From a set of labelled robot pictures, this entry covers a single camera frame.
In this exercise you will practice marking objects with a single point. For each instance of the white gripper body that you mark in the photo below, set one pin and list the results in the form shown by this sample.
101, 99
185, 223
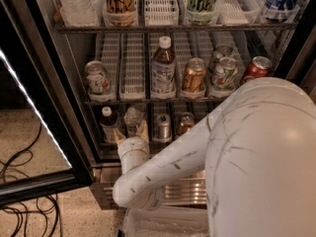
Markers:
133, 145

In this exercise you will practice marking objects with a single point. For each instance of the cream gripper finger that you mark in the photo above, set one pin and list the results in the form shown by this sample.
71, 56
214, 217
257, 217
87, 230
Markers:
119, 137
142, 131

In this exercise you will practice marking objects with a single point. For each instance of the clear water bottle bottom shelf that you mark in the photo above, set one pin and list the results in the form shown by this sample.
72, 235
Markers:
132, 119

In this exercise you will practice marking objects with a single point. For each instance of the clear water bottle shelf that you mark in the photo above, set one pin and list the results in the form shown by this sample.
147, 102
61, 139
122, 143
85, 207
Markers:
81, 13
132, 119

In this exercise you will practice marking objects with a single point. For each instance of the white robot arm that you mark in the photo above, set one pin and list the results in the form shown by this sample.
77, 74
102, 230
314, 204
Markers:
258, 152

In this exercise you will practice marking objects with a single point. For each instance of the brown tea bottle bottom shelf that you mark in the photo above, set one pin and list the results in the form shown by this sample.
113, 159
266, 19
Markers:
109, 121

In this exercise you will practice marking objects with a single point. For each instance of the brown tea bottle shelf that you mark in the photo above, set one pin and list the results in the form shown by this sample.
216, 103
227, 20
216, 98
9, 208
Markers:
163, 68
109, 121

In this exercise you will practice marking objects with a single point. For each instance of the silver can bottom shelf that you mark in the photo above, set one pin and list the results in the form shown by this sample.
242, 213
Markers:
163, 128

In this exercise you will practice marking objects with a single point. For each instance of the gold can bottom shelf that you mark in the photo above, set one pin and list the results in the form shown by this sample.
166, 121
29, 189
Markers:
186, 122

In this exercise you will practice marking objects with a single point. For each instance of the gold can shelf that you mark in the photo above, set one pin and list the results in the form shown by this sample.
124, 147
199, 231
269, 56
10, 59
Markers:
193, 80
186, 122

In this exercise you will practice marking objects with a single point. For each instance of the brown tea bottle middle shelf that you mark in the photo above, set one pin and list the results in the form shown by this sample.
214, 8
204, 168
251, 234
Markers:
163, 68

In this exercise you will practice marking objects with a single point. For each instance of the gold can middle shelf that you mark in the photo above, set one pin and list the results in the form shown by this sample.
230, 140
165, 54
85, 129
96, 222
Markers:
193, 80

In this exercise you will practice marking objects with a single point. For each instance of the stainless steel fridge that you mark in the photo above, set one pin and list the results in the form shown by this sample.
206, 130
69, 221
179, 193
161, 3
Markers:
126, 54

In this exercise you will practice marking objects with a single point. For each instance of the black fridge glass door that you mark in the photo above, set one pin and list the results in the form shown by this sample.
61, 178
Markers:
45, 144

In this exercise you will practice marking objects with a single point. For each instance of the empty white tray top shelf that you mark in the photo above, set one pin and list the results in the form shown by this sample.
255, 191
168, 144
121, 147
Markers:
161, 12

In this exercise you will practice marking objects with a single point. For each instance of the green tall can top shelf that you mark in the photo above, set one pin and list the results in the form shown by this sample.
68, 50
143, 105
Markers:
200, 11

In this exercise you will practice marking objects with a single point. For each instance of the clear water bottle top shelf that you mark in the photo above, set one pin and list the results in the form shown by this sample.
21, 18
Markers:
81, 13

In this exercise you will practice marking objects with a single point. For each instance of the right fridge glass door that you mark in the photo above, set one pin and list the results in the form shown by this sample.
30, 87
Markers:
303, 70

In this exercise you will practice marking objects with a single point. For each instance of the blue can top shelf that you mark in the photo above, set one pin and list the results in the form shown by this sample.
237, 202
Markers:
278, 11

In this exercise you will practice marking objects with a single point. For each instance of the white green can middle left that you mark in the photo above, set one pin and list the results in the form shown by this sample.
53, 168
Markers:
97, 80

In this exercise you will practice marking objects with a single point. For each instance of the white green can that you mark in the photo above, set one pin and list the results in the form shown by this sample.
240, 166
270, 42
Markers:
97, 80
222, 79

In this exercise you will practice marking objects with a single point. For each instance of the clear plastic bin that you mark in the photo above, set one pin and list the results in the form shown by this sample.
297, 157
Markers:
167, 221

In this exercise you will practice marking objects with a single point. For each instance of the white green can middle front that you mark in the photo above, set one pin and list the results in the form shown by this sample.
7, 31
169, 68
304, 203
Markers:
222, 79

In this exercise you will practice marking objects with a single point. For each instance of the silver can middle rear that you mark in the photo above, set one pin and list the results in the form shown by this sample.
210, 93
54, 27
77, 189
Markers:
220, 51

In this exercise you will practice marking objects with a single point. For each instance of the red coca-cola can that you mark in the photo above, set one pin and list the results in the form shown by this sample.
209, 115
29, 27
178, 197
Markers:
258, 67

